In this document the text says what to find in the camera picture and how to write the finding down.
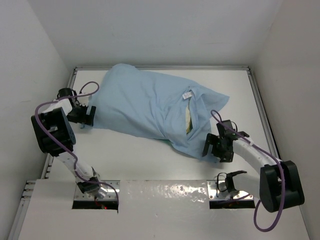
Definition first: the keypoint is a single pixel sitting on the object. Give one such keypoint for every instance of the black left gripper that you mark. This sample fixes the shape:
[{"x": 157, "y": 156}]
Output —
[{"x": 87, "y": 119}]

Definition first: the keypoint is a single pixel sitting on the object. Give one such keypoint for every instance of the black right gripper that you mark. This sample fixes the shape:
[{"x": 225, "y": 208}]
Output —
[{"x": 225, "y": 157}]

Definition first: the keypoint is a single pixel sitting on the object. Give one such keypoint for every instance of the cream quilted pillow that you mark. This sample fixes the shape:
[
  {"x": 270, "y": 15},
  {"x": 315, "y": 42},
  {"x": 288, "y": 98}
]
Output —
[{"x": 188, "y": 119}]

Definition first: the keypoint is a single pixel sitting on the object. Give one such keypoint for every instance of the blue and green pillowcase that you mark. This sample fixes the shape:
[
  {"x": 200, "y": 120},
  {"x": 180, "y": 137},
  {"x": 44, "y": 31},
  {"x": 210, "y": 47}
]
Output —
[{"x": 152, "y": 105}]

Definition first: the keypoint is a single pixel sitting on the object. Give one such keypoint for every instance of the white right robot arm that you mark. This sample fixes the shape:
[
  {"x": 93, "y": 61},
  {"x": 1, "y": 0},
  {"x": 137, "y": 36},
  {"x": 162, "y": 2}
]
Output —
[{"x": 278, "y": 185}]

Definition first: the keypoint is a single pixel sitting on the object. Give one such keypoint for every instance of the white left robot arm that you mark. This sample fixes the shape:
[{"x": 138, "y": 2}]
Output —
[{"x": 56, "y": 137}]

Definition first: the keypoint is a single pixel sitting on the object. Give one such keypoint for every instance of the white front cover board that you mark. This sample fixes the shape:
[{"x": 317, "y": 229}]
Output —
[{"x": 150, "y": 210}]

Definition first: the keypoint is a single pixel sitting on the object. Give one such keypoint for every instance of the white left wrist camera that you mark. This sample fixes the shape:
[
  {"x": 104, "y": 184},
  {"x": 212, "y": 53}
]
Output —
[{"x": 83, "y": 101}]

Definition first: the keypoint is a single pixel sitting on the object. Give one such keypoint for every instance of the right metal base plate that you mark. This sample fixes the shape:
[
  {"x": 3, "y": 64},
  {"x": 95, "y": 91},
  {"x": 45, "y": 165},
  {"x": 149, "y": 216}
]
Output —
[{"x": 215, "y": 192}]

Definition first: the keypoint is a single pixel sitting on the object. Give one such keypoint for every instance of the metal base plate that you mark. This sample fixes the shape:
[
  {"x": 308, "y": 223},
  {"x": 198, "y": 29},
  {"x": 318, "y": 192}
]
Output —
[
  {"x": 215, "y": 192},
  {"x": 105, "y": 193}
]

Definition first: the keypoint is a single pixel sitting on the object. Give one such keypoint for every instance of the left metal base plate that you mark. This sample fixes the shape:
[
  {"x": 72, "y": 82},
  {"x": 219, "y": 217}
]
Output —
[{"x": 105, "y": 193}]

